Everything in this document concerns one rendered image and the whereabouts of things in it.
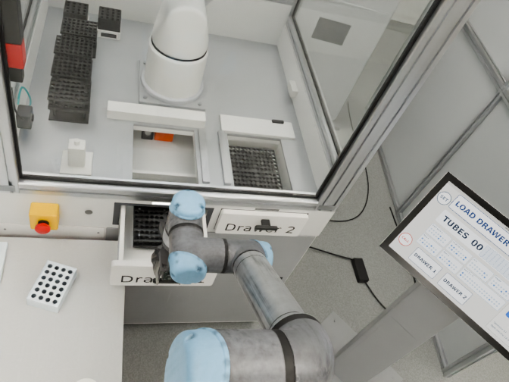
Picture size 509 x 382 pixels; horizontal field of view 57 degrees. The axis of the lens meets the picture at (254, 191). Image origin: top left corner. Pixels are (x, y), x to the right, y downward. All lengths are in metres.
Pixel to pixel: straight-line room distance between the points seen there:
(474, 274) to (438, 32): 0.73
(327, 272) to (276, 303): 1.84
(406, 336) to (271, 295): 1.14
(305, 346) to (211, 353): 0.13
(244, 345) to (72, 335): 0.82
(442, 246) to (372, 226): 1.46
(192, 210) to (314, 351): 0.45
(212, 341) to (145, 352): 1.57
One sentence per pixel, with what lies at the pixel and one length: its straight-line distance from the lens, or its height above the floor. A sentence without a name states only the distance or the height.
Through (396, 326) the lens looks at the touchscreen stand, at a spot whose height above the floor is 0.60.
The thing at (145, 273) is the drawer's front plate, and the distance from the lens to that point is 1.33.
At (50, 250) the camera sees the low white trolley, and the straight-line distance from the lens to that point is 1.51.
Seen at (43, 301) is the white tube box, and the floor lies 0.80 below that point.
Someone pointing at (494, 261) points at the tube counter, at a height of 1.11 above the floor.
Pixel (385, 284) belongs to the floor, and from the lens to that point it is 2.77.
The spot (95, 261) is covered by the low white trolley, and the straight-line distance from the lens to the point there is 1.49.
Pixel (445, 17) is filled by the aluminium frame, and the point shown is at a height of 1.65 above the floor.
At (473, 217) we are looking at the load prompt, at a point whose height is 1.15.
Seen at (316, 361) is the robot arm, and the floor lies 1.48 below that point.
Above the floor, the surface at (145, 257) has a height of 0.84.
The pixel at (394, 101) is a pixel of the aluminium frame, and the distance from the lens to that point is 1.25.
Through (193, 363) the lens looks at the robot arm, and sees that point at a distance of 0.61.
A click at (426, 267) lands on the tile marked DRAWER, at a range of 1.54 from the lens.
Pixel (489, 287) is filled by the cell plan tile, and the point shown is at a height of 1.06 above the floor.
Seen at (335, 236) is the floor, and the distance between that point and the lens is 2.79.
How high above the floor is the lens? 2.05
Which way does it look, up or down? 47 degrees down
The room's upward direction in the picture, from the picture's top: 24 degrees clockwise
